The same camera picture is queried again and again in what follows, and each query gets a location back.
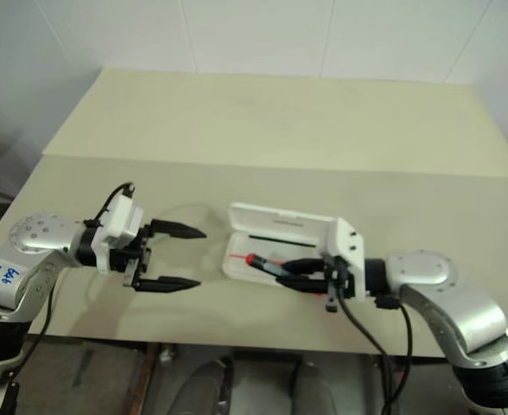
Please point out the red capped marker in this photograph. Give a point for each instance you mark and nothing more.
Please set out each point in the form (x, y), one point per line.
(264, 264)

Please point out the white plastic pencil case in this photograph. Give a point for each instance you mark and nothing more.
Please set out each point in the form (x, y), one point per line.
(271, 225)

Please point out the white sticker blue writing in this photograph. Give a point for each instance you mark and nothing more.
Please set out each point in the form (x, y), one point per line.
(2, 276)

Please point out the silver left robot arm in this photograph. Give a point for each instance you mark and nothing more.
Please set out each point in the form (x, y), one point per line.
(42, 235)

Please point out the brown table leg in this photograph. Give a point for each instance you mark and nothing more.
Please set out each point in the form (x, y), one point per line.
(149, 376)

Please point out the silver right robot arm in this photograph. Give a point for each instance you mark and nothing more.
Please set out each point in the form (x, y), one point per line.
(452, 302)

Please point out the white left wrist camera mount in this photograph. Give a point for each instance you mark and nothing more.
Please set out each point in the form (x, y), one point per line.
(118, 222)

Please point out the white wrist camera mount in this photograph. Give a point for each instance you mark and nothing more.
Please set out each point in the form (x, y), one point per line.
(344, 246)
(118, 222)

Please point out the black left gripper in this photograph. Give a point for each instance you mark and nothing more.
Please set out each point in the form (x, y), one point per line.
(135, 259)

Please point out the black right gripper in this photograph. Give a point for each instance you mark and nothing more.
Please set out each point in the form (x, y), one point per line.
(338, 281)

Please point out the dark rounded shape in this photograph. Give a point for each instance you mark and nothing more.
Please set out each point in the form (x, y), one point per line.
(204, 384)

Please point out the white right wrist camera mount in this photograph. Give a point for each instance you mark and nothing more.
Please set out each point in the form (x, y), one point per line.
(344, 246)

